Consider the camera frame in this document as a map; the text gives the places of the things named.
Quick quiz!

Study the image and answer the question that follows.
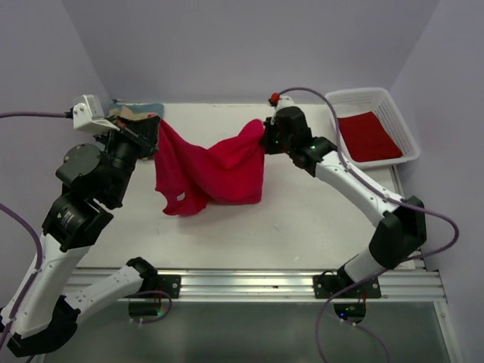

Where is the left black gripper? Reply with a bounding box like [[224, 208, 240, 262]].
[[94, 112, 160, 203]]

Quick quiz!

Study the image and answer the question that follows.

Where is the bright red t shirt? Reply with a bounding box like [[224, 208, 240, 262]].
[[154, 119, 265, 217]]

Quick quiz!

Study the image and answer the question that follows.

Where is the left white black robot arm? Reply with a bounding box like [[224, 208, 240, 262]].
[[1, 116, 160, 358]]

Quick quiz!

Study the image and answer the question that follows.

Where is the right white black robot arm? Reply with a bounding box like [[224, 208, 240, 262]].
[[262, 106, 427, 297]]

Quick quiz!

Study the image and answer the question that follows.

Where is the beige crumpled shirt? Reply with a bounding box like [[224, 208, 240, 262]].
[[108, 105, 144, 121]]

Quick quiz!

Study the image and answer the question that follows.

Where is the blue folded shirt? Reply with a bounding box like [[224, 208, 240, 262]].
[[110, 103, 164, 118]]

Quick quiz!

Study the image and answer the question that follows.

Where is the dark red folded shirt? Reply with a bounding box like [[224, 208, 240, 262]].
[[338, 112, 403, 163]]

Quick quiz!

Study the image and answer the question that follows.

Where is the white plastic basket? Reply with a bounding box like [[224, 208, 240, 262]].
[[326, 87, 420, 169]]

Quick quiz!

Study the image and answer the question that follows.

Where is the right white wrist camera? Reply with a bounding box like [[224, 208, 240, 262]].
[[268, 92, 296, 113]]

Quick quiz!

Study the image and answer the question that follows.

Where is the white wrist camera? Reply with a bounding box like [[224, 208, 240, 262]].
[[72, 95, 111, 135], [268, 92, 296, 113]]

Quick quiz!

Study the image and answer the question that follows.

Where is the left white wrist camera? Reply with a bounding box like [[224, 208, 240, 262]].
[[72, 95, 111, 135]]

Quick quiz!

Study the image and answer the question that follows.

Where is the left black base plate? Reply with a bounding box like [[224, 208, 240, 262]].
[[140, 275, 182, 299]]

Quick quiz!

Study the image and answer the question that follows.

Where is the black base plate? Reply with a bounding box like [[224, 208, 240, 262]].
[[312, 271, 382, 299], [140, 275, 182, 299]]

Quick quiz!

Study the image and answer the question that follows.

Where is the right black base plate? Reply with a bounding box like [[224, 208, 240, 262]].
[[312, 271, 382, 299]]

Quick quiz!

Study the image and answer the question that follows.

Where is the aluminium mounting rail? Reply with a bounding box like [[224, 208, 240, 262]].
[[48, 268, 443, 302]]

